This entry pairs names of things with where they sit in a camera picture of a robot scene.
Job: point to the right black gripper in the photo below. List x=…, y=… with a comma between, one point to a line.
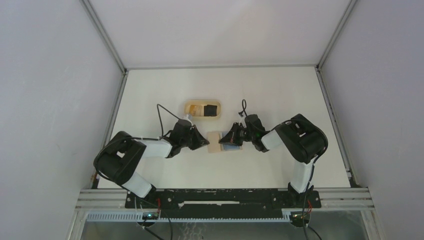
x=232, y=136

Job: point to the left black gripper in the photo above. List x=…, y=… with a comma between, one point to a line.
x=200, y=142

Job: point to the beige card holder wallet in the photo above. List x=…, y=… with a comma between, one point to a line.
x=214, y=146

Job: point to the gold VIP card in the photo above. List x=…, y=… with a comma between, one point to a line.
x=196, y=110

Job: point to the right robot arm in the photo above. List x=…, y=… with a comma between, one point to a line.
x=305, y=142

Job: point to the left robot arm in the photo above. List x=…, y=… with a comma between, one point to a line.
x=118, y=160

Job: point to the black card in tray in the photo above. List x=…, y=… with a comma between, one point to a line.
x=210, y=110

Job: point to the wooden oval tray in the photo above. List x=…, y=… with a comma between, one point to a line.
x=203, y=102

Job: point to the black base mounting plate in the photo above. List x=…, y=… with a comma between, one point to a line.
x=225, y=203

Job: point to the white cable duct strip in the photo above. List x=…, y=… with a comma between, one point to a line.
x=126, y=217

